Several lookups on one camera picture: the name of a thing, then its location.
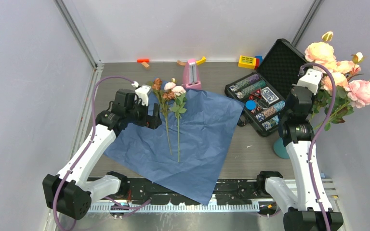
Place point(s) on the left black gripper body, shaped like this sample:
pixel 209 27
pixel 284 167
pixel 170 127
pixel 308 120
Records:
pixel 138 115

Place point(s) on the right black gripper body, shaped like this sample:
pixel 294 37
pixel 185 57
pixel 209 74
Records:
pixel 310 111

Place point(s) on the brown rose stem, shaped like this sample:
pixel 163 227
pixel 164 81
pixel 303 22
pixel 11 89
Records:
pixel 162 105

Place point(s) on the pale pink double rose stem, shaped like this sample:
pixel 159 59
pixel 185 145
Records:
pixel 177 107

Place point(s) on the dark blue wrapping paper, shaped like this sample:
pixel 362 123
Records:
pixel 185 155

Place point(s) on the large pink peony stem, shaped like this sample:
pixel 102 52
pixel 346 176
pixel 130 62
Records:
pixel 349 96

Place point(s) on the peach rose bud stem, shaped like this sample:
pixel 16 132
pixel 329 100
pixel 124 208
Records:
pixel 345 70

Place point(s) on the pink rose stem with bud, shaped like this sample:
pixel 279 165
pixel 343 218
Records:
pixel 322 52

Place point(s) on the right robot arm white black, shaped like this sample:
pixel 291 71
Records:
pixel 309 209

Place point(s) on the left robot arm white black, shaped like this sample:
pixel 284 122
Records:
pixel 69 192

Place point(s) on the teal cylindrical vase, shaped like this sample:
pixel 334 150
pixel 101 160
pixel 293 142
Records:
pixel 279 149

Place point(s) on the playing card deck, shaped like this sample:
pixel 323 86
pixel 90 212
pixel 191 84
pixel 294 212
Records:
pixel 269 95

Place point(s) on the black poker chip case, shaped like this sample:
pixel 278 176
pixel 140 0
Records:
pixel 278 71

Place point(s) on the small wooden block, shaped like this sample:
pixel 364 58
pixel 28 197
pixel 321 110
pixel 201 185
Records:
pixel 145 65

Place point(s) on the orange red block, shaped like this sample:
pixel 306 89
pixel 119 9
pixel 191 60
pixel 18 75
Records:
pixel 143 60

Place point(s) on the blue round chip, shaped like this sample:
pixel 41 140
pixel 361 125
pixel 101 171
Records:
pixel 251 105

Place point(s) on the pink metronome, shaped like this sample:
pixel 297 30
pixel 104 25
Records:
pixel 191 79

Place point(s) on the wooden curved block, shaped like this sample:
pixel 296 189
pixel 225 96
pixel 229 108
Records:
pixel 181 63

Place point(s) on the yellow curved block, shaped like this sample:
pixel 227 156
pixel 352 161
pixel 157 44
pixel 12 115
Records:
pixel 201 61

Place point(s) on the blue toy block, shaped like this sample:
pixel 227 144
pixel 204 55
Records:
pixel 260 58

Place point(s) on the yellow toy block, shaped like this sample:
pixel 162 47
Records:
pixel 248 62

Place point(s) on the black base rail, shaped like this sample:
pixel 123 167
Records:
pixel 226 192

